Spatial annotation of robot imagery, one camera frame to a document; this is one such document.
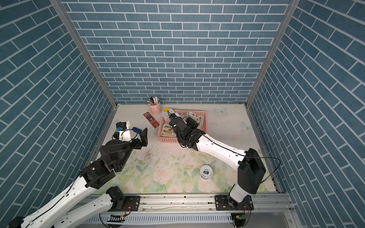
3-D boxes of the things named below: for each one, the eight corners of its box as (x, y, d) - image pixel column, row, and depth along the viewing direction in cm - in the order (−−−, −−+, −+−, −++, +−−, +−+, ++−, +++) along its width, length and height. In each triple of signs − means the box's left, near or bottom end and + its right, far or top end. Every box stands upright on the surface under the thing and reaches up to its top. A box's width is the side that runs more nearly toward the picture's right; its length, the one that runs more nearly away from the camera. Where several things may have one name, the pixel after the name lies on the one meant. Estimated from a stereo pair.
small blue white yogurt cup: (199, 180, 83) (200, 176, 78) (199, 169, 88) (200, 165, 83) (211, 180, 84) (213, 177, 78) (210, 169, 88) (212, 165, 83)
